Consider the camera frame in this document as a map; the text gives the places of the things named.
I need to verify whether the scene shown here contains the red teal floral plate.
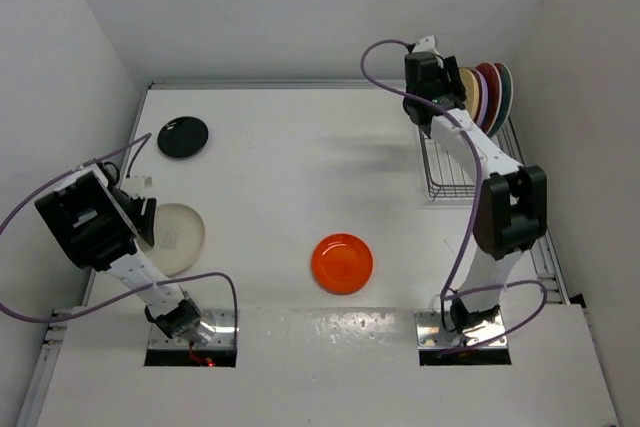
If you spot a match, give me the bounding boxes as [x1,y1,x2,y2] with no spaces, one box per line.
[476,62,502,135]
[491,63,514,136]

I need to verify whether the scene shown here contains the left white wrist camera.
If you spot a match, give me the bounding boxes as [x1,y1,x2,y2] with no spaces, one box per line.
[121,176,153,198]

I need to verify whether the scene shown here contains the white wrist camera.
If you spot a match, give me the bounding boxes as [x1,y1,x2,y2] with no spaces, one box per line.
[406,35,443,60]
[121,176,153,198]

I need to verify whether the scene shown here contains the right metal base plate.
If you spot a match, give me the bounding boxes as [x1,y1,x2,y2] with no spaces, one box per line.
[415,311,508,351]

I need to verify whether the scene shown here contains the cream plate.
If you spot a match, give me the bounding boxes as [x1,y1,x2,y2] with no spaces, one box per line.
[138,203,206,277]

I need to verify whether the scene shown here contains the orange plate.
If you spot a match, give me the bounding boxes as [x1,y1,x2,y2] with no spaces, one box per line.
[310,233,374,296]

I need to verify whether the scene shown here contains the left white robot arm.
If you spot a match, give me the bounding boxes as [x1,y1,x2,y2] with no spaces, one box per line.
[35,162,203,342]

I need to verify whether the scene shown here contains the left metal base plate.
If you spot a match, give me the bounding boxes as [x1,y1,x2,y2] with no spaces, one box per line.
[147,309,238,351]

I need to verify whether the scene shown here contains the purple plate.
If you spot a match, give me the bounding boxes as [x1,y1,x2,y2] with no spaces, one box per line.
[471,68,489,127]

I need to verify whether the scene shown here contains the tan plate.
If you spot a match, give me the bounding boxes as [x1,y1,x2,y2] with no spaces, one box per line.
[459,68,481,120]

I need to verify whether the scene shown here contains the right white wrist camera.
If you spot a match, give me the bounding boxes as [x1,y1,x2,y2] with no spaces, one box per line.
[406,35,443,60]

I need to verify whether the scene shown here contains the black plate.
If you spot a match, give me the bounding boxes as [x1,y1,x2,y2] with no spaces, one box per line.
[156,116,209,160]

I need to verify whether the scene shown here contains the metal base plate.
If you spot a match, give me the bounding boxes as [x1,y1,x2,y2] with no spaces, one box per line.
[147,309,238,351]
[415,311,508,351]

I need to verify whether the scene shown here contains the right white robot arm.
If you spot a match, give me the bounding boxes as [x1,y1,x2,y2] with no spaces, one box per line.
[403,50,547,333]

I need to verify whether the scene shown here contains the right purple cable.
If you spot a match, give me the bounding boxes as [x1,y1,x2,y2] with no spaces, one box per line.
[360,39,549,356]

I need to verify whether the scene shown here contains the wire dish rack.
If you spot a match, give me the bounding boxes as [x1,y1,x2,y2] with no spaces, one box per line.
[418,112,523,202]

